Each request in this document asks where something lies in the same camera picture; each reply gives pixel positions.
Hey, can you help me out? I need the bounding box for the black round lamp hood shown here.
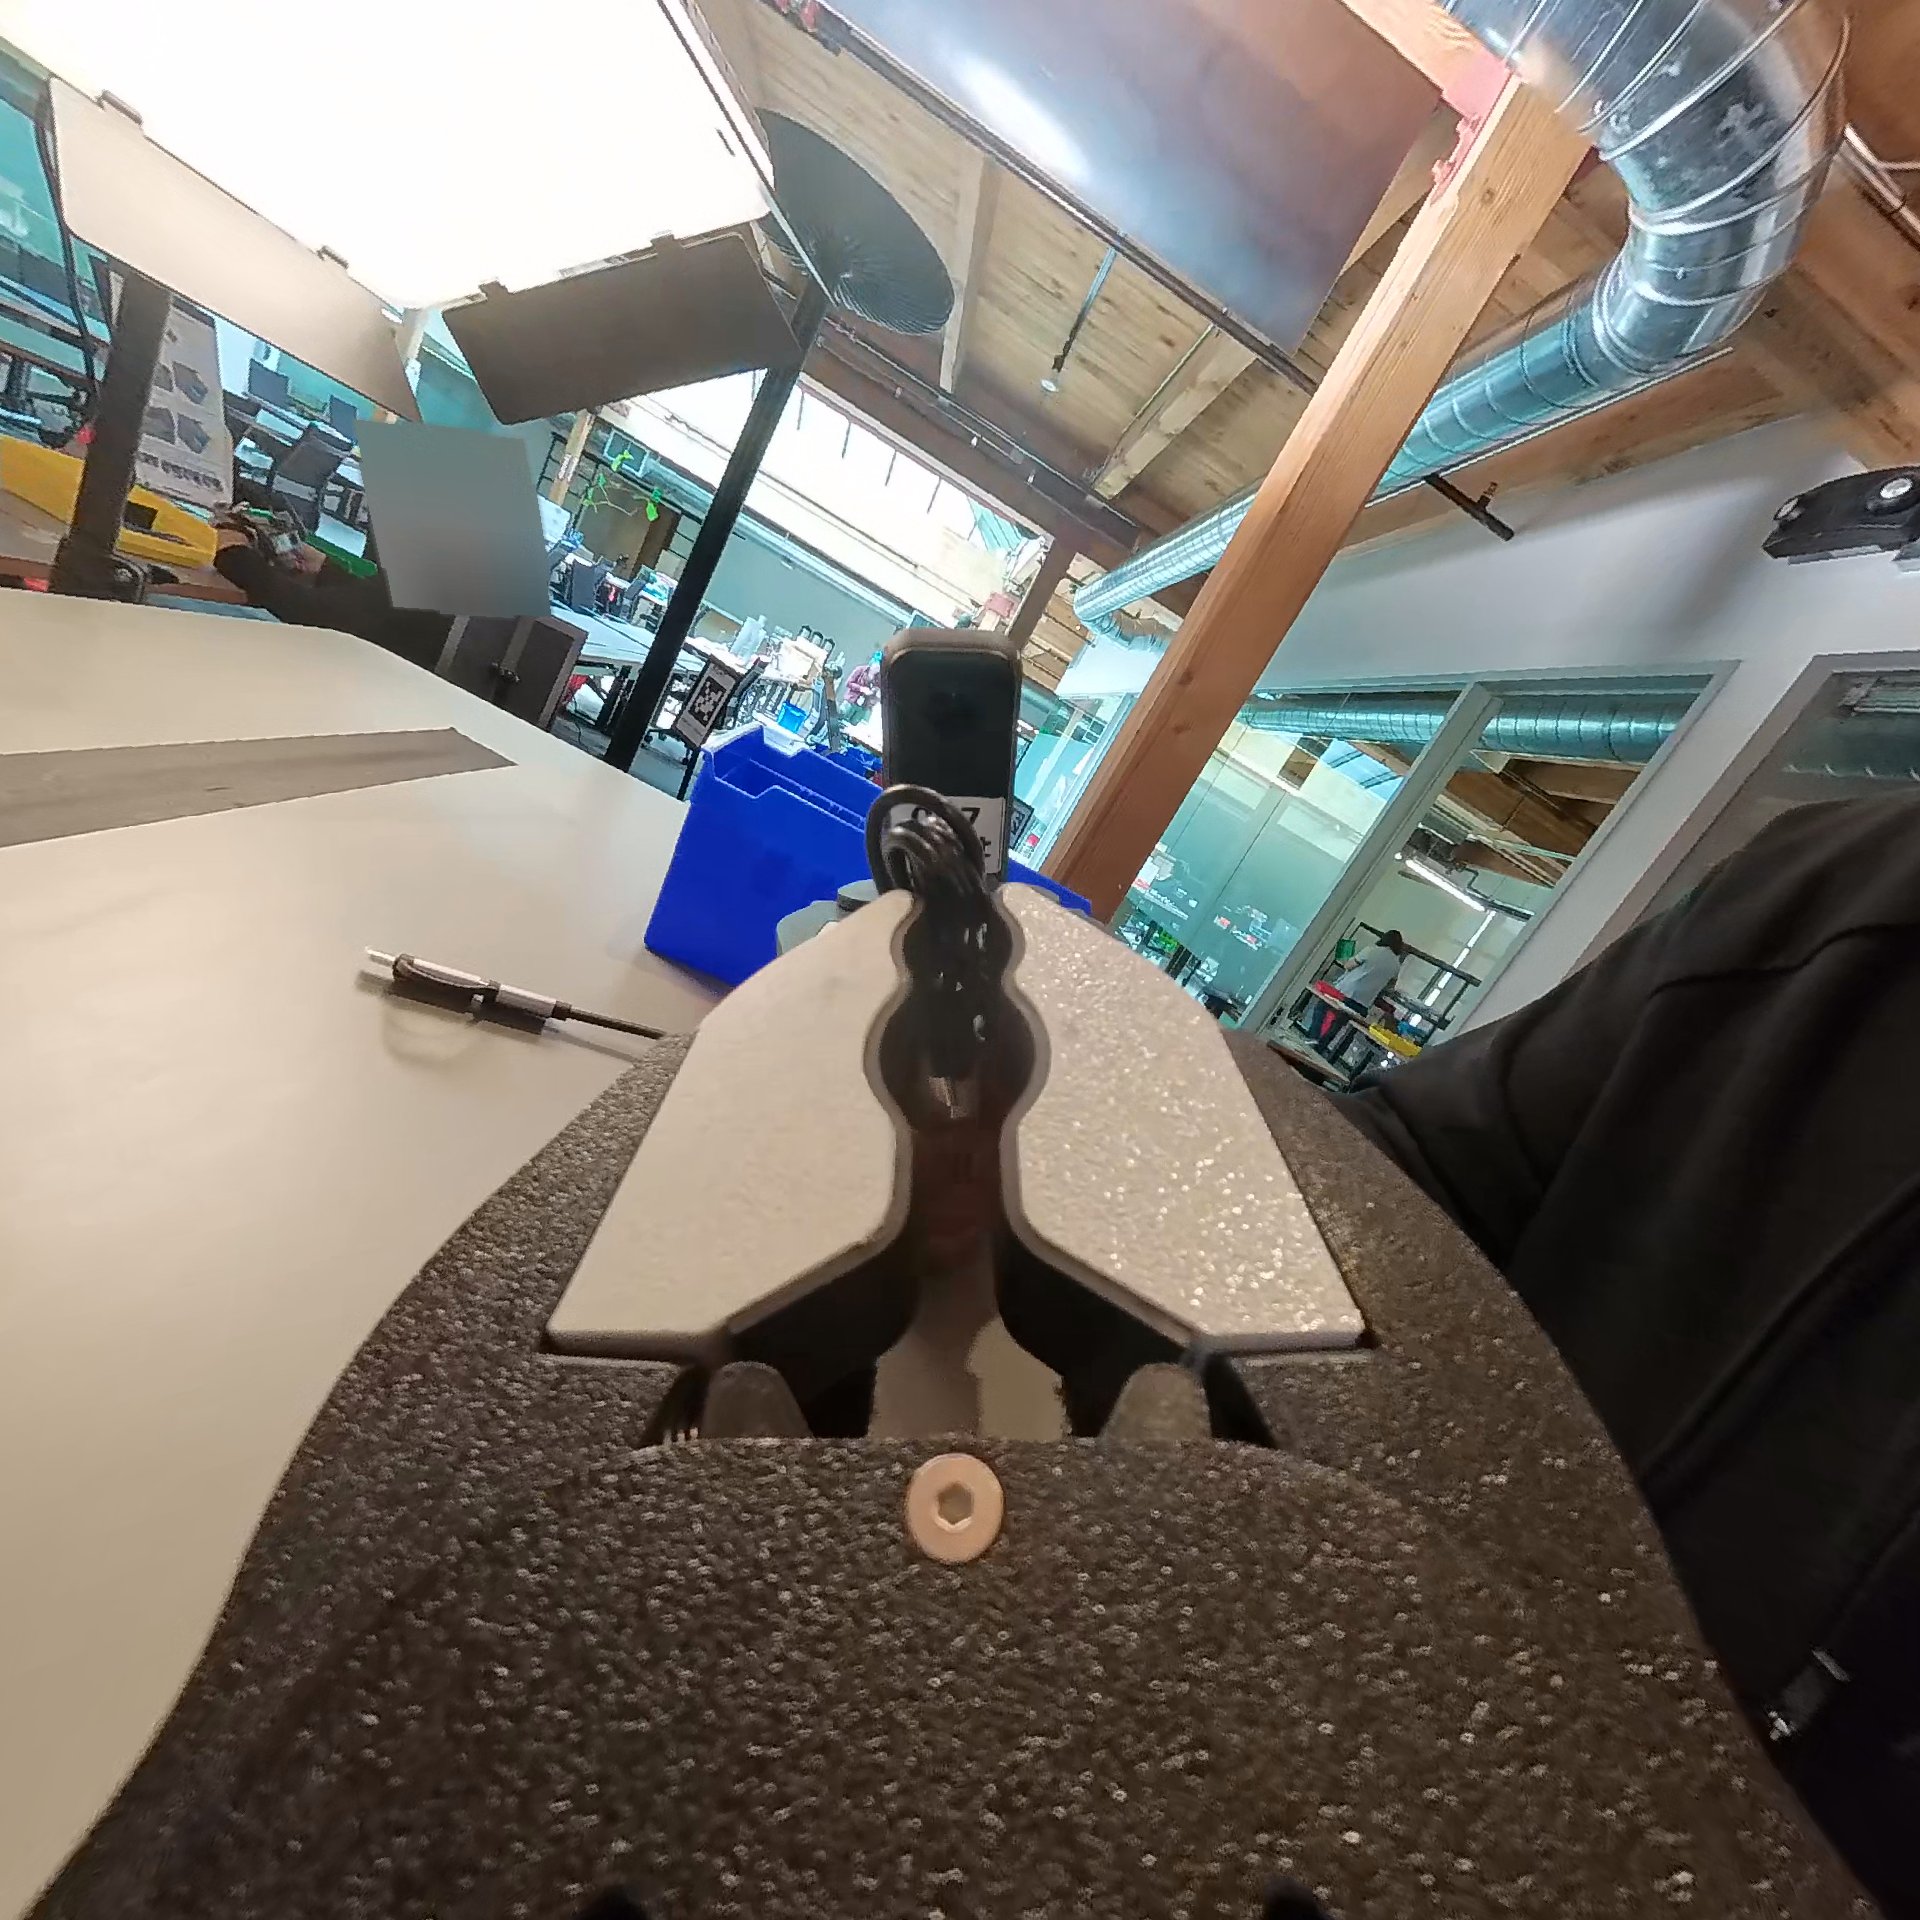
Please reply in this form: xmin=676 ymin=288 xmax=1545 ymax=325
xmin=757 ymin=105 xmax=954 ymax=335

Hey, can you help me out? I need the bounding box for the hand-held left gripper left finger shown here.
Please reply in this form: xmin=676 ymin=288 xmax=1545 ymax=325
xmin=544 ymin=886 xmax=921 ymax=1412

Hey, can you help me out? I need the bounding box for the wooden support post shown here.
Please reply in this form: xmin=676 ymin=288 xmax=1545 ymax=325
xmin=1043 ymin=76 xmax=1601 ymax=920

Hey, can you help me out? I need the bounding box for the black wall camera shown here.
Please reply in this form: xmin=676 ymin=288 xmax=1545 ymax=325
xmin=1763 ymin=469 xmax=1920 ymax=569

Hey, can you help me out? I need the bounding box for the silver spiral air duct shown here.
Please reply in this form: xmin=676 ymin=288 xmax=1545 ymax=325
xmin=1073 ymin=0 xmax=1850 ymax=629

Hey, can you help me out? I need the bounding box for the person's right forearm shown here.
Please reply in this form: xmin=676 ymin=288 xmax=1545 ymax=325
xmin=1340 ymin=790 xmax=1920 ymax=1501

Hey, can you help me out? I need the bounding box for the thin black cable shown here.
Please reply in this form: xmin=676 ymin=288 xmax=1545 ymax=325
xmin=866 ymin=783 xmax=1003 ymax=1124

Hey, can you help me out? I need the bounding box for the grey usb connector with cable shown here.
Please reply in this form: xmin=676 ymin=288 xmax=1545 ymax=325
xmin=358 ymin=944 xmax=669 ymax=1040

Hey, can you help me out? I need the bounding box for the blue plastic bin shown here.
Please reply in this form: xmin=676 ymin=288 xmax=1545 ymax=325
xmin=645 ymin=720 xmax=1096 ymax=991

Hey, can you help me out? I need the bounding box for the dark table post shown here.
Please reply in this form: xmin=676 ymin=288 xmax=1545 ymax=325
xmin=52 ymin=276 xmax=174 ymax=601

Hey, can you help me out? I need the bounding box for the printed poster sheet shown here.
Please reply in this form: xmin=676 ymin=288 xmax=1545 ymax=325
xmin=142 ymin=300 xmax=233 ymax=511

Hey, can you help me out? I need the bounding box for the studio light panel with flaps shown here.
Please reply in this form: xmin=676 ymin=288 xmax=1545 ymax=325
xmin=37 ymin=0 xmax=805 ymax=429

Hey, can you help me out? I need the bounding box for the yellow plastic bin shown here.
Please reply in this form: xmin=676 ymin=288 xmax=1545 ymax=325
xmin=0 ymin=434 xmax=220 ymax=572

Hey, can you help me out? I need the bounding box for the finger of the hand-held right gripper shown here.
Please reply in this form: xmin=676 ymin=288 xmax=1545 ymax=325
xmin=778 ymin=881 xmax=890 ymax=951

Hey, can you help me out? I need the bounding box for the dark hanging ceiling panel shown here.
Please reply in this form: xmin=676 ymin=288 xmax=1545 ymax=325
xmin=816 ymin=0 xmax=1443 ymax=393

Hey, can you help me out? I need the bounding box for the black light stand pole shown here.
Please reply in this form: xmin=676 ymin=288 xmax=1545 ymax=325
xmin=603 ymin=276 xmax=835 ymax=770

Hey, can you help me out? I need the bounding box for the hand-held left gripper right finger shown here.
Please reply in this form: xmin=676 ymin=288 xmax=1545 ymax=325
xmin=988 ymin=881 xmax=1369 ymax=1407

